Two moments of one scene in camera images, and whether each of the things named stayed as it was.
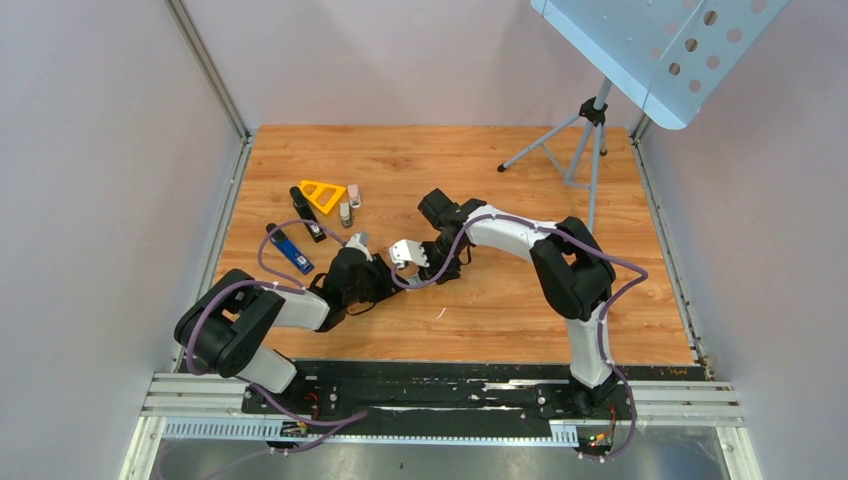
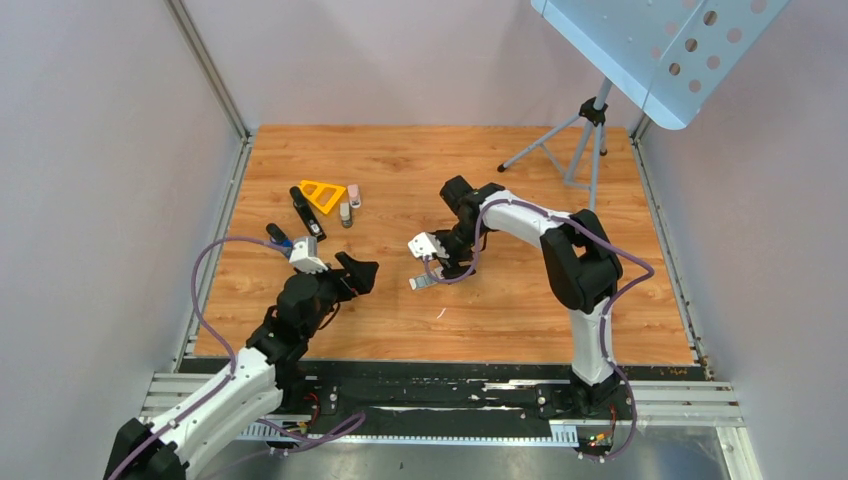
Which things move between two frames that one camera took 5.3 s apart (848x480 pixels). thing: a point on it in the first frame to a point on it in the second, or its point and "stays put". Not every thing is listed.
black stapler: x=307 y=213 stays put
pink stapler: x=354 y=195 stays put
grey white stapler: x=345 y=214 stays put
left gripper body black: x=374 y=284 to x=332 y=288
